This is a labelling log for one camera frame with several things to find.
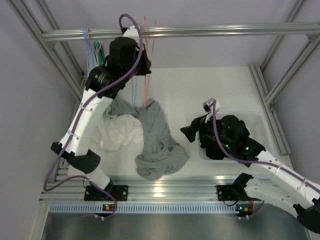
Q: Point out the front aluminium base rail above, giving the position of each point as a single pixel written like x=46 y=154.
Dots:
x=168 y=189

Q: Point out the black tank top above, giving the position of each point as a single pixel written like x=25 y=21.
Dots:
x=212 y=149

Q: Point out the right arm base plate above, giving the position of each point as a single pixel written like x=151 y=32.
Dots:
x=229 y=192

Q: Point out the aluminium frame post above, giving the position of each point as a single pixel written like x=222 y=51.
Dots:
x=293 y=47
x=59 y=54

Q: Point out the left aluminium frame post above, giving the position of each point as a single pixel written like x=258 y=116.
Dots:
x=59 y=54

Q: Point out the bundle of coloured hangers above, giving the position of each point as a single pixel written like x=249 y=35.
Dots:
x=95 y=55

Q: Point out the white garment pile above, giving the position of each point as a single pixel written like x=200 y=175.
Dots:
x=114 y=132

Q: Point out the aluminium hanging rail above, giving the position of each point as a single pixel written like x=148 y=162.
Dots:
x=259 y=29

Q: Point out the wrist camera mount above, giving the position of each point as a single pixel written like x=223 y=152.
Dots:
x=211 y=106
x=132 y=32

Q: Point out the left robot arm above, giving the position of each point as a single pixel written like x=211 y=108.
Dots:
x=125 y=60

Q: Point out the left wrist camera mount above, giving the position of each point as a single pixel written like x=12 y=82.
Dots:
x=132 y=32

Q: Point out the right aluminium frame post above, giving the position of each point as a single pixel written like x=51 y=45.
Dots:
x=293 y=47

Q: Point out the white plastic basket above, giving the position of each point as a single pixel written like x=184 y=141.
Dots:
x=254 y=123

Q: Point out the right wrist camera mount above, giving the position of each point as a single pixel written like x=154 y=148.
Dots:
x=211 y=106

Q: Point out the light blue wire hanger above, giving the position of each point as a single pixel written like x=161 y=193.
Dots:
x=134 y=87

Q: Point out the grey garment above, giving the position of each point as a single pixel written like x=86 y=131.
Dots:
x=161 y=153

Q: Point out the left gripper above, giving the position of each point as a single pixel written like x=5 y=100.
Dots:
x=146 y=64

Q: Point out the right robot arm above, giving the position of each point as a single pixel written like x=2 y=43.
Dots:
x=229 y=137

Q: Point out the perforated cable duct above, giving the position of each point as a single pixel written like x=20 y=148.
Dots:
x=146 y=208

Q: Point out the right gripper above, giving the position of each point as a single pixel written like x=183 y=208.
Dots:
x=190 y=131

